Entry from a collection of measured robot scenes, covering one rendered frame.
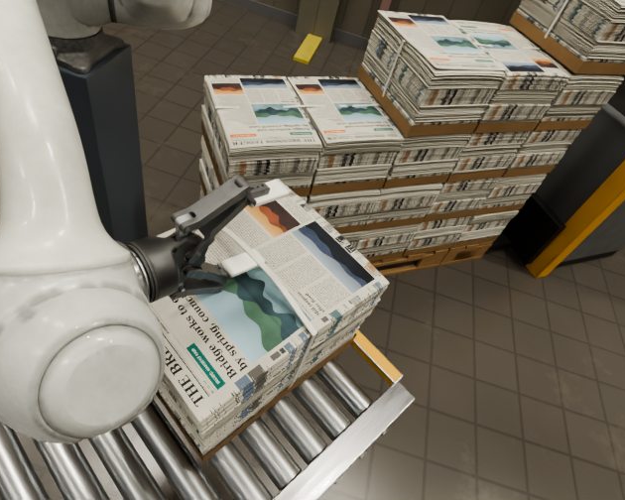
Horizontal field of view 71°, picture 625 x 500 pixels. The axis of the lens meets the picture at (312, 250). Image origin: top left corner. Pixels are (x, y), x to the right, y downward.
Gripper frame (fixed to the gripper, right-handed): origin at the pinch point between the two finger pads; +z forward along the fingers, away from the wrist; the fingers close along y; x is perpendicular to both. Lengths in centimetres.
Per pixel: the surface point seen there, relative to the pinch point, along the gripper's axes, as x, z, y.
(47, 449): -1.7, -32.1, 37.6
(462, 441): 55, 88, 102
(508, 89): -15, 117, -2
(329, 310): 13.2, 4.8, 8.5
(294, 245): 0.1, 8.9, 8.4
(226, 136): -53, 37, 26
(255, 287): 3.5, -2.1, 9.4
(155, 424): 4.9, -17.7, 35.3
